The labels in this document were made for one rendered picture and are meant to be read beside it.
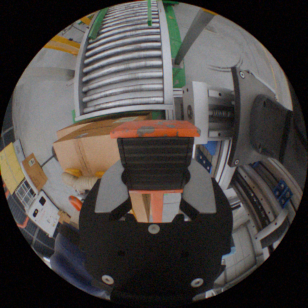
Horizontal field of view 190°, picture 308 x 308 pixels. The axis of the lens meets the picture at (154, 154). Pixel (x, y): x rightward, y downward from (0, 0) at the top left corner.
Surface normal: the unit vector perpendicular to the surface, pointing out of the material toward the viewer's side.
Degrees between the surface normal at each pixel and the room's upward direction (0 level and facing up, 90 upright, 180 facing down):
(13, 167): 90
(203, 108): 0
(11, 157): 90
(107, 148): 0
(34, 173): 90
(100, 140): 0
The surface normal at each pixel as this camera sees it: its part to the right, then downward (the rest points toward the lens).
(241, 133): -0.03, 0.47
